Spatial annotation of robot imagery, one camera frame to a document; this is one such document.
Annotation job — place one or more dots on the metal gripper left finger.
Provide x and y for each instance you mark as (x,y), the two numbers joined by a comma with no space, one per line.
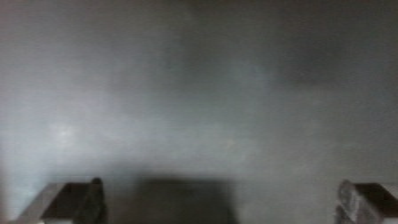
(68,204)

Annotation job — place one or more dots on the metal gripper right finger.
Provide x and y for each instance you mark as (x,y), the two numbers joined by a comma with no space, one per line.
(367,203)

